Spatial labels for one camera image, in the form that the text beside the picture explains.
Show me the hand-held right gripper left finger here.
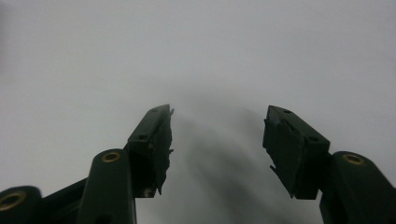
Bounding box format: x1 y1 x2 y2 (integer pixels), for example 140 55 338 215
125 104 175 199

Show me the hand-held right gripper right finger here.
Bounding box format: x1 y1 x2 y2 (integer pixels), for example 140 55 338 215
262 105 332 201

